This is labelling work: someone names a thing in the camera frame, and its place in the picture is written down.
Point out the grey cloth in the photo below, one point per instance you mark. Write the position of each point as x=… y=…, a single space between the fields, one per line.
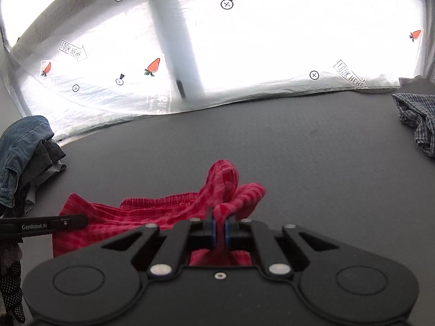
x=416 y=85

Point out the white printed sheet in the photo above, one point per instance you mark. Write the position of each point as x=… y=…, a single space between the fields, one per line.
x=258 y=40

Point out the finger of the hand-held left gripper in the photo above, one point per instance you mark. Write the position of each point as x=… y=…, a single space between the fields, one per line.
x=73 y=222

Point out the person's left forearm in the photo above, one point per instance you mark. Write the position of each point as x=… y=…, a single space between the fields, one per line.
x=12 y=285

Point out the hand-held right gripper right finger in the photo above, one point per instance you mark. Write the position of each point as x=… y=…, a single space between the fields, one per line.
x=229 y=233

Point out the blue plaid shirt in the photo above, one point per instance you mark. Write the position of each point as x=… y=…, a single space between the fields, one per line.
x=419 y=119

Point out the blue denim jeans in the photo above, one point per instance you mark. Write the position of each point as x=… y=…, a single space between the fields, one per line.
x=20 y=149

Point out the red plaid shorts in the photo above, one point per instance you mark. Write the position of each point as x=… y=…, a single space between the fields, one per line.
x=136 y=210

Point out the dark grey garment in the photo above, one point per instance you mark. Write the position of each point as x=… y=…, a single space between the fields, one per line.
x=51 y=152

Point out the small black object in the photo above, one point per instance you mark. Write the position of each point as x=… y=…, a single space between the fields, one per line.
x=180 y=89

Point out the light grey garment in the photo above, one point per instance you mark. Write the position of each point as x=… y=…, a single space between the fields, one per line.
x=47 y=178

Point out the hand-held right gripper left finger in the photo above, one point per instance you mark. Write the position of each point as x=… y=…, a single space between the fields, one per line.
x=210 y=233

